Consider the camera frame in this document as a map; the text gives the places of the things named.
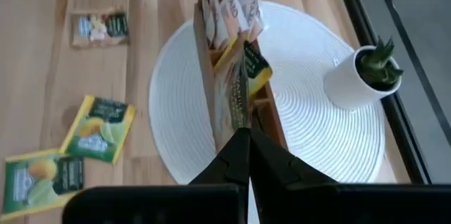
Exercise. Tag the small green succulent plant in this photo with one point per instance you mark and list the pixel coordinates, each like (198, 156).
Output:
(378, 65)

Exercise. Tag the brown wooden compartment box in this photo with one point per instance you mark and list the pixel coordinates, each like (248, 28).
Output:
(206, 83)

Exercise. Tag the green yellow tea bag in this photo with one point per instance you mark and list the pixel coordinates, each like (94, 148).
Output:
(259, 69)
(38, 181)
(98, 129)

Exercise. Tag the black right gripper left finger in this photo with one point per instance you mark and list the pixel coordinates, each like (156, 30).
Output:
(158, 204)

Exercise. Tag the small wooden tray with packets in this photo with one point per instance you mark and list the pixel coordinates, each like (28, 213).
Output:
(102, 28)

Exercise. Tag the white orange Tazo tea bag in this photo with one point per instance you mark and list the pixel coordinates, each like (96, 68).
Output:
(246, 12)
(259, 16)
(219, 23)
(230, 16)

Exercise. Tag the black aluminium table frame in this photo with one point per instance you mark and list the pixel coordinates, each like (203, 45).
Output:
(362, 23)

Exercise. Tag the white ceramic plant pot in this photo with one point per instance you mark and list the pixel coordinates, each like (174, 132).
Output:
(349, 86)

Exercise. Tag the white round woven placemat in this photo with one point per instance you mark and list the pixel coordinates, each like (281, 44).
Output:
(310, 136)

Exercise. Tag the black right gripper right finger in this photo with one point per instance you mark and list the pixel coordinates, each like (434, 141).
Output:
(334, 204)

